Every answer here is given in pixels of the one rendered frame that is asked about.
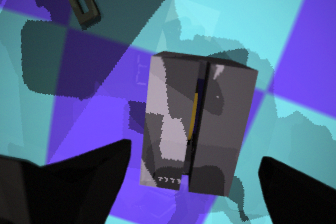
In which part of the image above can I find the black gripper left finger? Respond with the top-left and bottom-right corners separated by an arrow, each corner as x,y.
0,139 -> 132,224

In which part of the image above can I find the black box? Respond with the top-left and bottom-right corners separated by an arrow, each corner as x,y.
157,51 -> 247,176

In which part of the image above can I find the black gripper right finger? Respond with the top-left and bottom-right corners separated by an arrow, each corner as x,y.
258,156 -> 336,224

